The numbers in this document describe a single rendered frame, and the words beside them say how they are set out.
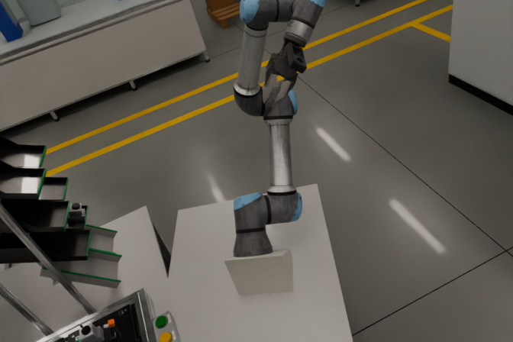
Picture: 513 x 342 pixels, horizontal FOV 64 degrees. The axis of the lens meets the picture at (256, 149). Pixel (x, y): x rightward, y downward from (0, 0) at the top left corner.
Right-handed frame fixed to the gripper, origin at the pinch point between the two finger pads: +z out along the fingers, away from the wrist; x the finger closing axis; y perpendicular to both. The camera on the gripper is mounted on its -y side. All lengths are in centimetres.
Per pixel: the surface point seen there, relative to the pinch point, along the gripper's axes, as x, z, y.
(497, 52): -197, -100, 151
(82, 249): 34, 77, 28
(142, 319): 6, 91, 16
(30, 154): 62, 52, 36
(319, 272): -51, 53, 14
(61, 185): 49, 62, 43
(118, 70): 62, 48, 409
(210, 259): -17, 73, 40
